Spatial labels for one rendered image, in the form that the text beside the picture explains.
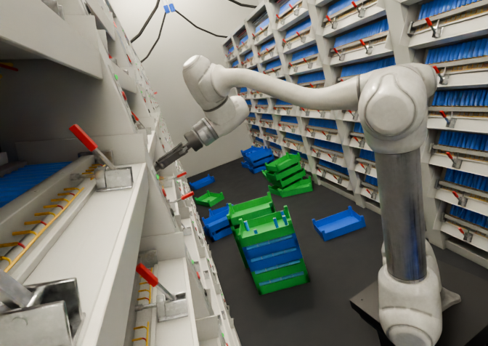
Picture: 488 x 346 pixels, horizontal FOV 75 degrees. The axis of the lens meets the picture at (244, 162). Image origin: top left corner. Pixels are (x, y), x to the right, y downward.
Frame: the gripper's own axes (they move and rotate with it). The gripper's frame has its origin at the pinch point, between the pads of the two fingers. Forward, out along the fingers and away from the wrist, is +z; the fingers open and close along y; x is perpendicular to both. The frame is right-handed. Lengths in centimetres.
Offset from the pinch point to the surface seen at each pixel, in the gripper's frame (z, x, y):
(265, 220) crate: -25, 72, -58
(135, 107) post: -8.3, -20.9, -12.9
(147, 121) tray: -8.8, -14.3, -12.6
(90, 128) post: -6, -20, 57
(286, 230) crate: -30, 73, -36
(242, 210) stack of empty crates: -18, 72, -90
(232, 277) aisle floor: 13, 97, -71
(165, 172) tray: -2.2, 5.8, -12.6
